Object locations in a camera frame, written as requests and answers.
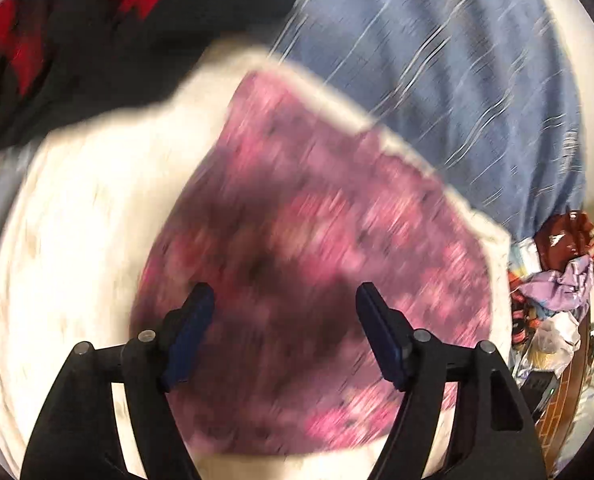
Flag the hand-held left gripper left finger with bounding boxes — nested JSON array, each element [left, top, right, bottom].
[[21, 282, 216, 480]]

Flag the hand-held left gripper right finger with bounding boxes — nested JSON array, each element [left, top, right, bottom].
[[355, 282, 548, 480]]

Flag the purple floral shirt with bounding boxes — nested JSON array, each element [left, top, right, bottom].
[[129, 71, 495, 456]]

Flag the wooden cabinet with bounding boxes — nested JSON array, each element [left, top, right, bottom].
[[534, 280, 594, 456]]

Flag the clear plastic bag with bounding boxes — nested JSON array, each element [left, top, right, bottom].
[[520, 310, 580, 376]]

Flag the lilac printed cloth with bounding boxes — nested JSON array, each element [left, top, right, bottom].
[[520, 255, 594, 311]]

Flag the cream leaf-print bed sheet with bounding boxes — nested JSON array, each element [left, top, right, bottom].
[[0, 42, 513, 480]]

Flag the blue plaid blanket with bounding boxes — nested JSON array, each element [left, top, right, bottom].
[[257, 0, 588, 241]]

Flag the black and red cloth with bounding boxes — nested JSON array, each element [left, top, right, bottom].
[[0, 0, 298, 153]]

